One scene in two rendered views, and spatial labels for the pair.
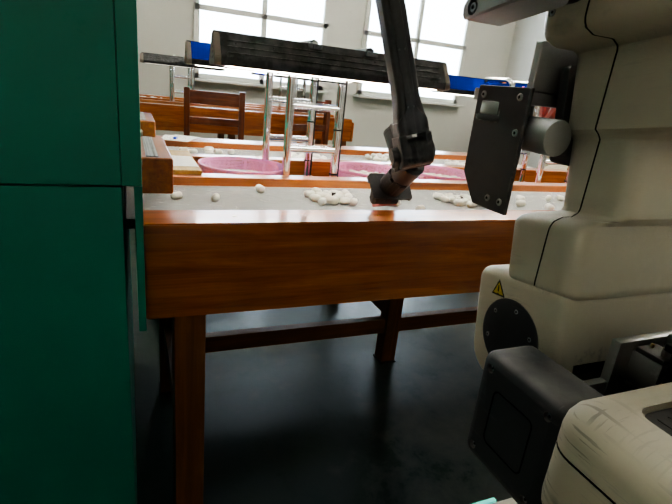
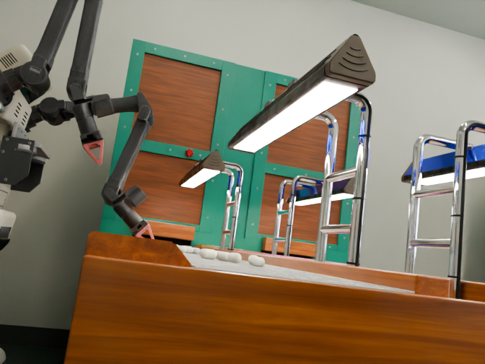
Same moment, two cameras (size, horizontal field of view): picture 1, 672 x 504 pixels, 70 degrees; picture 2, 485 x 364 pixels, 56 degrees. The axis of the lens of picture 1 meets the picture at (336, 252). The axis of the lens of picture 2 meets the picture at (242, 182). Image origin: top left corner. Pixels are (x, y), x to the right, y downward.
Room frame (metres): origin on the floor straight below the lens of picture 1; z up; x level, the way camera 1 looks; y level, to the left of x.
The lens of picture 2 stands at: (1.76, -1.78, 0.76)
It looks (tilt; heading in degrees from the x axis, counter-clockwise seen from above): 9 degrees up; 99
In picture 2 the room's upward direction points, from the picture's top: 7 degrees clockwise
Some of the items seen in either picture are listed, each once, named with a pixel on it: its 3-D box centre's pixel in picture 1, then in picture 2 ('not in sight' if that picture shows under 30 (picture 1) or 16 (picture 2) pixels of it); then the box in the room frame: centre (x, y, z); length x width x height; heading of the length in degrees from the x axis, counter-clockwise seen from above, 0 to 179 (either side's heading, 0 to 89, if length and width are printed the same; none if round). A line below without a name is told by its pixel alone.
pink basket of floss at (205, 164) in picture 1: (242, 179); not in sight; (1.47, 0.31, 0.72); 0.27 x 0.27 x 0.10
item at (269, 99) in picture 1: (282, 118); (299, 229); (1.72, 0.23, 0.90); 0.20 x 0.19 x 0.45; 114
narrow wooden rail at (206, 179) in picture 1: (435, 197); (243, 269); (1.56, -0.31, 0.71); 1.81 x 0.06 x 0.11; 114
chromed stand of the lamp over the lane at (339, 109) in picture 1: (323, 132); (211, 215); (1.35, 0.07, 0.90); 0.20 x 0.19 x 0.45; 114
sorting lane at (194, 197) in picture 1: (470, 205); (190, 256); (1.40, -0.38, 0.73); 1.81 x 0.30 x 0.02; 114
